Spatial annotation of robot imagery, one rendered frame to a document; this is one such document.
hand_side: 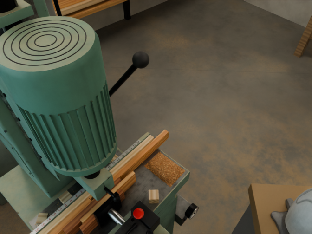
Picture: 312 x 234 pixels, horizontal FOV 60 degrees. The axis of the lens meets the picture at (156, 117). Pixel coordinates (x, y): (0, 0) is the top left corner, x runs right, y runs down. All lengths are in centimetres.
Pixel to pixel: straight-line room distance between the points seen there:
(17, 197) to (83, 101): 75
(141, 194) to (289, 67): 249
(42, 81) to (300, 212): 90
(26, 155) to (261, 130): 192
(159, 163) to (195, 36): 251
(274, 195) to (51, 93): 107
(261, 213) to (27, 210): 91
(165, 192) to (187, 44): 242
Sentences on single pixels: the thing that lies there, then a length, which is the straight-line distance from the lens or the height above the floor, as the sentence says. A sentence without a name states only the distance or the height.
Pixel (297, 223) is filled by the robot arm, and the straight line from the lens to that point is 111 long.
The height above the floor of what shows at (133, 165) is 93.
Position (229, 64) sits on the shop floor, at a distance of 298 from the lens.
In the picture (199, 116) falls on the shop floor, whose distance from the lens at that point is 238.
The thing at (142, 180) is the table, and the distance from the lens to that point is 98.
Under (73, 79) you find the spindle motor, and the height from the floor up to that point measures 148.
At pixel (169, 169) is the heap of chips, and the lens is 97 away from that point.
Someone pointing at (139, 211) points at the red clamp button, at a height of 103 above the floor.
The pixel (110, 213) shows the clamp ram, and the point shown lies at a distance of 87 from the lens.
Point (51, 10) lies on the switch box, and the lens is 83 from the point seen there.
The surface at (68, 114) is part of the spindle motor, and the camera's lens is 50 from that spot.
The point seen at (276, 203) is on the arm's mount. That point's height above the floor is 67.
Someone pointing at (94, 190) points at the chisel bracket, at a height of 107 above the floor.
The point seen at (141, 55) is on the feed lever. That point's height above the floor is 144.
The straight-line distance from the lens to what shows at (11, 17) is 59.
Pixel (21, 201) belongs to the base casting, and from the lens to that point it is 117.
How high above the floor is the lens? 176
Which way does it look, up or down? 49 degrees down
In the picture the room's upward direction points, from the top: straight up
